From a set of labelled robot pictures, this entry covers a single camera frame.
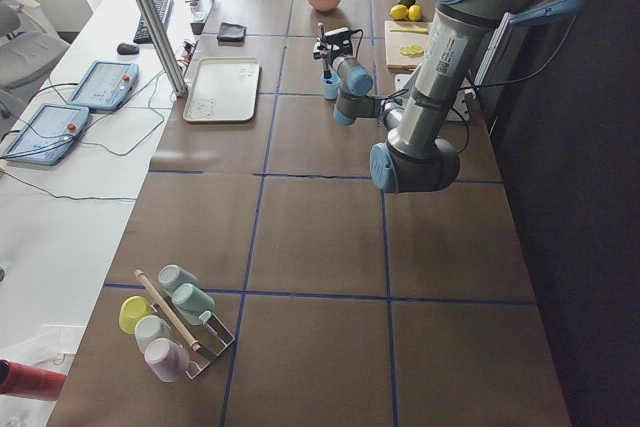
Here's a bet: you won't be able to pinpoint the folded grey cloth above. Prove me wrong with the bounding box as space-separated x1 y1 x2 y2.
216 22 247 44

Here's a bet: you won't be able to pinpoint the wooden cutting board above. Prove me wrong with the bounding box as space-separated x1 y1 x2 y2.
384 21 432 69

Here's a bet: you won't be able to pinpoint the lemon slices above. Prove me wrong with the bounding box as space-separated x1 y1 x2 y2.
399 44 424 58

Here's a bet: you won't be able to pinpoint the grey cup on rack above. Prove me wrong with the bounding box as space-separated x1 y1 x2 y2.
157 264 200 294

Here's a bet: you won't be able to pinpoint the cream bear serving tray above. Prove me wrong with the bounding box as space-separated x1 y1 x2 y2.
183 57 260 123

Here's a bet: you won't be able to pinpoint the wooden rack handle rod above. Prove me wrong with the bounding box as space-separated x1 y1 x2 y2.
134 269 201 352

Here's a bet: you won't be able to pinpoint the black keyboard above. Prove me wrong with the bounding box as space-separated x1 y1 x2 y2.
132 0 175 45

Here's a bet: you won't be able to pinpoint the white pedestal column base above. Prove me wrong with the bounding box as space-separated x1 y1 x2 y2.
387 71 470 127

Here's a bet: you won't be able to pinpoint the far blue teach pendant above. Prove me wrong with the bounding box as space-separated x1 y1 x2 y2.
67 61 139 112

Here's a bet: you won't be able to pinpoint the aluminium frame post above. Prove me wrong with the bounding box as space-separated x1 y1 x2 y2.
136 0 188 98

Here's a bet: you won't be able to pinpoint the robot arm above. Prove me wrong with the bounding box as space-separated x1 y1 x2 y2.
313 0 586 193

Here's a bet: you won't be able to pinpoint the light blue plastic cup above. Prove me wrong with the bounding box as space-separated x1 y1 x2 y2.
320 71 341 101

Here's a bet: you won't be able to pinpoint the near blue teach pendant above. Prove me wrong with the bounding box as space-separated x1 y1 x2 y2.
1 104 90 166

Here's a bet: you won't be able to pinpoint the red bottle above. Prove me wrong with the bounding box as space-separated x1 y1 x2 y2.
1 359 67 401

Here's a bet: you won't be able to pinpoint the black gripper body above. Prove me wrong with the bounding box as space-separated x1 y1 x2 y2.
312 27 355 67

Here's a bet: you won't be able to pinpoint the yellow lemon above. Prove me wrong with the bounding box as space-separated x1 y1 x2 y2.
389 4 409 21
407 4 423 22

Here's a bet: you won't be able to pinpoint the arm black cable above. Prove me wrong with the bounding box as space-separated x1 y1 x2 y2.
349 11 576 156

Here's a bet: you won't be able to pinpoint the blue teach pendant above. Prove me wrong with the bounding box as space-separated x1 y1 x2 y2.
1 104 90 166
67 61 139 112

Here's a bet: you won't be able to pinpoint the pale green cup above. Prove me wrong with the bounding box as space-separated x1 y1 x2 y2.
134 315 174 354

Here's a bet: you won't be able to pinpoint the white wire cup rack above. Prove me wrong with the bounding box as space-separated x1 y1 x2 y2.
151 302 235 380

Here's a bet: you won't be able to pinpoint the steel muddler black tip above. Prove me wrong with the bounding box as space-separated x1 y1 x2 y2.
318 22 332 80

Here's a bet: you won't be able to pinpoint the pink lilac cup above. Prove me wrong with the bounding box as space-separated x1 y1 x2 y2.
144 338 190 383

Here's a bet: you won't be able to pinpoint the grey office chair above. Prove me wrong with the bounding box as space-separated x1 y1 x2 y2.
1 0 70 91

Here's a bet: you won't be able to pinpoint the yellow cup on rack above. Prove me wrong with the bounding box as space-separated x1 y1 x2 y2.
118 296 152 335

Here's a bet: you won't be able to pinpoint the black computer mouse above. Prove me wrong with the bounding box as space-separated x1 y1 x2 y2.
116 43 139 56

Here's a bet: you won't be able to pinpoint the yellow plastic knife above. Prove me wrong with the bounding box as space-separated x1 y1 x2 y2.
389 27 430 35

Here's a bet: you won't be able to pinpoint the mint green cup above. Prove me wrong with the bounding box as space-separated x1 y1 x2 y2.
171 283 215 326

